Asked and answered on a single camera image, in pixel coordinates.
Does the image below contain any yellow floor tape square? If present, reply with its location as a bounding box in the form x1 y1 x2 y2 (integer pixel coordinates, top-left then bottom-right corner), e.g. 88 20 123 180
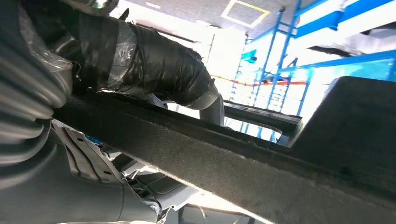
221 0 270 28

